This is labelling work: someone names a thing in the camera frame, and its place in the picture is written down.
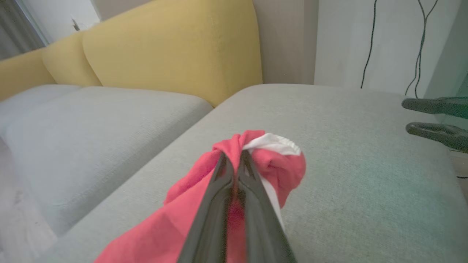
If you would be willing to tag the small dark wall fixture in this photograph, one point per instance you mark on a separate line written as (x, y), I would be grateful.
(75, 25)

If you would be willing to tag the large grey sofa ottoman cushion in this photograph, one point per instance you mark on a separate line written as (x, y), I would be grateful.
(358, 175)

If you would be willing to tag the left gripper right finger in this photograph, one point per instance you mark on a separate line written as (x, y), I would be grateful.
(261, 226)

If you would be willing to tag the grey sofa seat cushion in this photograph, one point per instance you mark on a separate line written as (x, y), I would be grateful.
(29, 98)
(109, 146)

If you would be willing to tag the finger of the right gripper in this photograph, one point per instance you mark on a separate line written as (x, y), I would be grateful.
(442, 106)
(442, 133)

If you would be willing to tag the red shorts white trim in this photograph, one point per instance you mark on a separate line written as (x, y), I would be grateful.
(175, 219)

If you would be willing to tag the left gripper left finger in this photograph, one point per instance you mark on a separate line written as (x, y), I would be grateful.
(212, 226)

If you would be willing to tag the grey curtain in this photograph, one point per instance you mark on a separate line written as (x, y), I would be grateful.
(14, 25)

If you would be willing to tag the yellow sofa back cushion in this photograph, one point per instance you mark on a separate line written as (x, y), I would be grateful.
(20, 76)
(67, 60)
(175, 51)

